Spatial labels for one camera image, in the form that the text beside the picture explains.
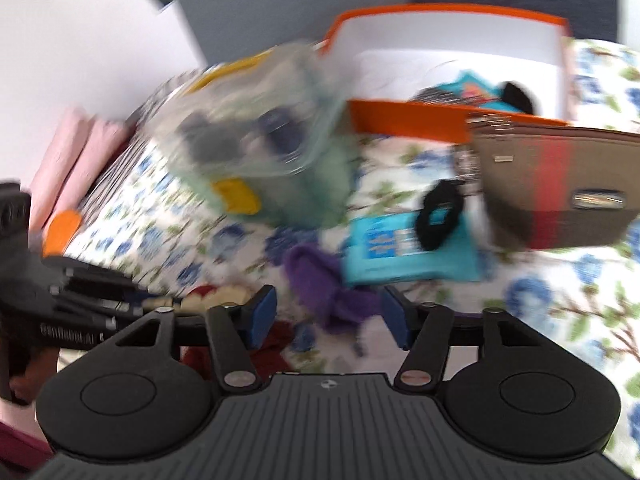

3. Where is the dark red plush toy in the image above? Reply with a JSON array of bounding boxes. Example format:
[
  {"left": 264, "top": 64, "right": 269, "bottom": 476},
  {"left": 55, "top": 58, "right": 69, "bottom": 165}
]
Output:
[{"left": 182, "top": 284, "right": 296, "bottom": 376}]

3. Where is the purple fabric cloth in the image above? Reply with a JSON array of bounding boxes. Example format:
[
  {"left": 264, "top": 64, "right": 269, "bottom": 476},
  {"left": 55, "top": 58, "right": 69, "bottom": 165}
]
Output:
[{"left": 283, "top": 244, "right": 381, "bottom": 334}]

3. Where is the teal cloth packet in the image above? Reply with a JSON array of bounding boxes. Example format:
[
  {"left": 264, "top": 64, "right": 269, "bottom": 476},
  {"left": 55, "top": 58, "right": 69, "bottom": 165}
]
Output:
[{"left": 342, "top": 212, "right": 482, "bottom": 286}]

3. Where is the black hair scrunchie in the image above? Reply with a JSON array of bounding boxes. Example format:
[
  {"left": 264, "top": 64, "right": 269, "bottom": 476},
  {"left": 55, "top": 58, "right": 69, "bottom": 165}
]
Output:
[{"left": 414, "top": 180, "right": 464, "bottom": 252}]

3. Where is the floral white blue blanket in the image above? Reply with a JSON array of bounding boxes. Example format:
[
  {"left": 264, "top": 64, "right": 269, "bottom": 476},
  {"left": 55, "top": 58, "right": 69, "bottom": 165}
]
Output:
[{"left": 66, "top": 39, "right": 639, "bottom": 478}]

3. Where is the brown pouch with red stripe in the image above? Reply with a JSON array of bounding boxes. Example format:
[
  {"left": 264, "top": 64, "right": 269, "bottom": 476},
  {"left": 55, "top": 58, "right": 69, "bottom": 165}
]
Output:
[{"left": 468, "top": 114, "right": 639, "bottom": 249}]

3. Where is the clear plastic container yellow lid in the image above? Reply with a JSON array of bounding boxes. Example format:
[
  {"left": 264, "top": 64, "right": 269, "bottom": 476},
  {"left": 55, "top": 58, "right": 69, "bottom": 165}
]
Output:
[{"left": 143, "top": 42, "right": 358, "bottom": 229}]

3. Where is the orange cardboard box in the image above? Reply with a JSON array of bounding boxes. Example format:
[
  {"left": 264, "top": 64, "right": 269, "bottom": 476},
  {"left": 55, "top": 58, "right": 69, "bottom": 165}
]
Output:
[{"left": 321, "top": 3, "right": 570, "bottom": 143}]

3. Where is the white cushion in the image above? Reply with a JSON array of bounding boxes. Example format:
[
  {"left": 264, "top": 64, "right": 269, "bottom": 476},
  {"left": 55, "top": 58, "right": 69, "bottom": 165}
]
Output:
[{"left": 1, "top": 0, "right": 206, "bottom": 184}]

